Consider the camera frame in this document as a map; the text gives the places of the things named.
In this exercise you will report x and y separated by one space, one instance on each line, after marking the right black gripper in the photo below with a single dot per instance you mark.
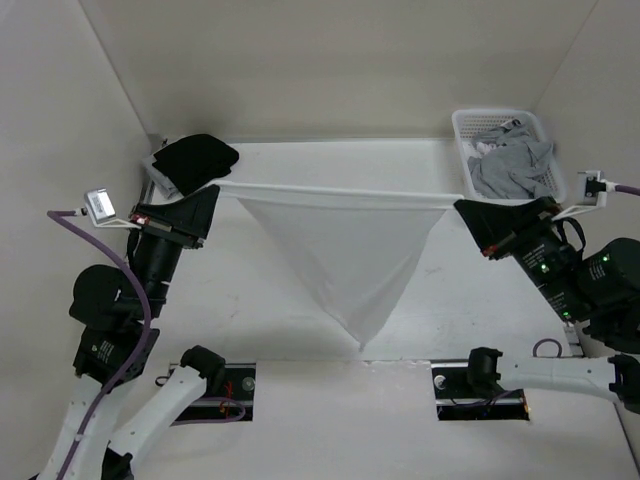
496 225

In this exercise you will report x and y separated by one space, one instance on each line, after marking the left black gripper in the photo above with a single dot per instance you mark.
186 220

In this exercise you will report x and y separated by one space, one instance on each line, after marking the white tank top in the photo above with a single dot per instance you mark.
354 251

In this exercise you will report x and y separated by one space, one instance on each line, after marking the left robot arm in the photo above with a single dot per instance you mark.
117 304

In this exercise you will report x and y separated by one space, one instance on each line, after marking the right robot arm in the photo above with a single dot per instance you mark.
601 291

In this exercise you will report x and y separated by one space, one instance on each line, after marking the folded grey tank top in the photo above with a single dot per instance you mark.
161 181

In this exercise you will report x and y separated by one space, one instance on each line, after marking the folded black tank top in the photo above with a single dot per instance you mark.
193 161

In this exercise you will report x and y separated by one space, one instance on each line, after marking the grey tank top in basket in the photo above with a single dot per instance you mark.
511 163

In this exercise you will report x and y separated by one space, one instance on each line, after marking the white plastic basket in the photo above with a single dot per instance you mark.
469 122

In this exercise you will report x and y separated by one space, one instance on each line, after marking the left metal table rail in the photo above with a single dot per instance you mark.
157 141

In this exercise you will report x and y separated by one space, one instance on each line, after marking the metal table rail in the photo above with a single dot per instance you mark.
157 141
573 340

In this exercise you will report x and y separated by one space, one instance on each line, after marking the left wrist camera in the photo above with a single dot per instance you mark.
101 211

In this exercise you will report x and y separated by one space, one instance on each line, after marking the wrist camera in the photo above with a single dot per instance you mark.
101 211
592 192

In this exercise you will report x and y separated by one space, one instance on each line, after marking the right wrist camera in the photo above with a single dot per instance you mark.
592 192

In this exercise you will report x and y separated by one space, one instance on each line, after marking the right metal table rail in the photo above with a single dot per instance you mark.
573 340

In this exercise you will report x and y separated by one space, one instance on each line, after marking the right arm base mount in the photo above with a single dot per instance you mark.
457 401

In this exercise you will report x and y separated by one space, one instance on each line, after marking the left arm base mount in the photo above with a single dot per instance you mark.
231 401

